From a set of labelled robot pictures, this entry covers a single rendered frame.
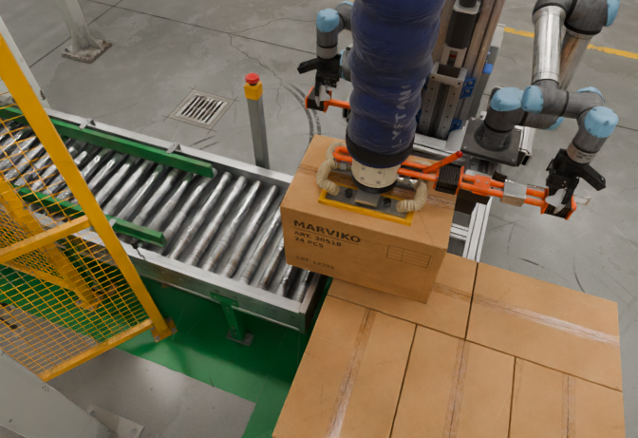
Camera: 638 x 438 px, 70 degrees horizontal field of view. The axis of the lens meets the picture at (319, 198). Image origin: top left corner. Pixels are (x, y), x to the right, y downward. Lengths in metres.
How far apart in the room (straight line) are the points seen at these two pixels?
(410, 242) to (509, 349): 0.70
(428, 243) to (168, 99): 2.83
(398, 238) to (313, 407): 0.71
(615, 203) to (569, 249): 0.57
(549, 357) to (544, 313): 0.20
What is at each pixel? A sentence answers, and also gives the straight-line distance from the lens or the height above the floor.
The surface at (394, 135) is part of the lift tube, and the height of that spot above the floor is 1.40.
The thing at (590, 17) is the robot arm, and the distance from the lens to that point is 1.76.
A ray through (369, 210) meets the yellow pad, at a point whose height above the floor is 1.08.
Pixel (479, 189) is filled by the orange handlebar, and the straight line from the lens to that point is 1.60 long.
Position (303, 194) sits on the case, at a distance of 1.68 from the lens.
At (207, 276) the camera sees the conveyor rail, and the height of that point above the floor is 0.59.
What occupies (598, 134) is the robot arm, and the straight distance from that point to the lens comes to 1.44.
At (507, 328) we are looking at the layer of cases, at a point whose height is 0.54.
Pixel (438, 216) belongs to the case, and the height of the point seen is 1.07.
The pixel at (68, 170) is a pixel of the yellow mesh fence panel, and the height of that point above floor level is 1.26.
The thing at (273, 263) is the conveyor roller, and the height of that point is 0.55.
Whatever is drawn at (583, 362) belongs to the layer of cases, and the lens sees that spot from 2.19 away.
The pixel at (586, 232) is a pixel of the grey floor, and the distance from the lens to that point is 3.36.
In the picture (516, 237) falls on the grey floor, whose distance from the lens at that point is 3.13.
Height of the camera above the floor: 2.34
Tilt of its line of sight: 50 degrees down
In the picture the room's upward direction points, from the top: 1 degrees clockwise
